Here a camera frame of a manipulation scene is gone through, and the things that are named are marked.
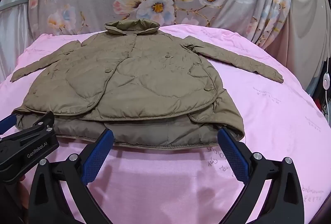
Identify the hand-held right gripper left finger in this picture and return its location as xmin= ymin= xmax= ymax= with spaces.
xmin=28 ymin=128 xmax=115 ymax=224

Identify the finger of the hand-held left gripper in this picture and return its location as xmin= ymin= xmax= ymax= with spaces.
xmin=0 ymin=113 xmax=17 ymax=135
xmin=0 ymin=111 xmax=56 ymax=146

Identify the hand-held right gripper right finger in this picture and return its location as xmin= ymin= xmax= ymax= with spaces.
xmin=217 ymin=126 xmax=306 ymax=224

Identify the olive quilted jacket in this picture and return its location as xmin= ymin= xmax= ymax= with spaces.
xmin=10 ymin=20 xmax=284 ymax=149

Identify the pink printed blanket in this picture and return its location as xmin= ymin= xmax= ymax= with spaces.
xmin=0 ymin=24 xmax=331 ymax=224

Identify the grey satin curtain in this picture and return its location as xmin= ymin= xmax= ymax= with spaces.
xmin=0 ymin=0 xmax=43 ymax=85

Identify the beige curtain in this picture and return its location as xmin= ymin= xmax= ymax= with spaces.
xmin=259 ymin=0 xmax=331 ymax=96

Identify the white cable with switch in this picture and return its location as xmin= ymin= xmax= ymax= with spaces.
xmin=321 ymin=56 xmax=331 ymax=114

